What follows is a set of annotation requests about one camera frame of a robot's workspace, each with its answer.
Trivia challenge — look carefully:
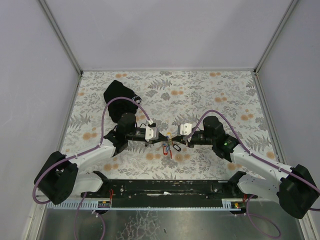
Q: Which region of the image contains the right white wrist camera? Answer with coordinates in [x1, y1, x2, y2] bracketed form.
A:
[177, 123, 192, 136]

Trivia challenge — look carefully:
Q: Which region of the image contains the floral table mat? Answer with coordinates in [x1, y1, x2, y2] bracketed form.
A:
[61, 71, 278, 180]

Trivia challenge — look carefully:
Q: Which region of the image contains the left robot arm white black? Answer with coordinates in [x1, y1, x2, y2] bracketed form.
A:
[34, 112, 167, 205]

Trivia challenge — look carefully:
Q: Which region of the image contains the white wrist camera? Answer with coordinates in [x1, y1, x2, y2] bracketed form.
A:
[145, 119, 160, 142]
[177, 123, 192, 136]

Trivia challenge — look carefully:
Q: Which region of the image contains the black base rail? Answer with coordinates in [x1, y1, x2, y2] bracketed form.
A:
[86, 179, 248, 209]

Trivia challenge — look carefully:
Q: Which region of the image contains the black drawstring bag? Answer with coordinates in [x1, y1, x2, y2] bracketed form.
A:
[103, 80, 142, 123]

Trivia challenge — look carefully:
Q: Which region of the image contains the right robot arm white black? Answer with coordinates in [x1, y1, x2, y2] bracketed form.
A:
[172, 116, 320, 219]

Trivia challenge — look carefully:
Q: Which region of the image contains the grey slotted cable duct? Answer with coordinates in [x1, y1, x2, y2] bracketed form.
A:
[46, 199, 111, 210]

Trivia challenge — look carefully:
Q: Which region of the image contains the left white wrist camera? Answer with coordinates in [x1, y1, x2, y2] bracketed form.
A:
[145, 119, 160, 142]

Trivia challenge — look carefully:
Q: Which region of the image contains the key bunch with coloured tags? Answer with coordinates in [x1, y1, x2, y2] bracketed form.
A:
[162, 132, 182, 159]

